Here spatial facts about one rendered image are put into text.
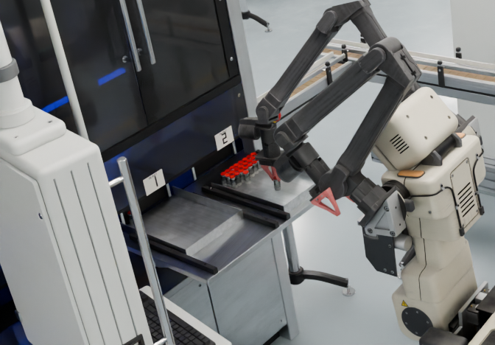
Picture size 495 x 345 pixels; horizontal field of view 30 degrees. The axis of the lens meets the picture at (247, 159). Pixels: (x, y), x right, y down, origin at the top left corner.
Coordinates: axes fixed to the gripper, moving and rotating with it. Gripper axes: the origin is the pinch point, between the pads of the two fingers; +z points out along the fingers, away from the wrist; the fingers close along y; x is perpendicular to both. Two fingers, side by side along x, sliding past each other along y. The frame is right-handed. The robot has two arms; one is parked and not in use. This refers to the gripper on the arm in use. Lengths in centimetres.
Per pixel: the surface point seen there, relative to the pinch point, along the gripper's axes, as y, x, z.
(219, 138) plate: 28.4, -11.4, -5.4
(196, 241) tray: 12.2, 32.9, 6.0
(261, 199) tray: 3.9, 4.8, 6.0
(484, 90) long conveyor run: -42, -89, 6
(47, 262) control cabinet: 8, 96, -30
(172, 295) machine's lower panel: 36, 23, 40
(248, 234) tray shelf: 0.9, 20.1, 9.3
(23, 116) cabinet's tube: 15, 83, -63
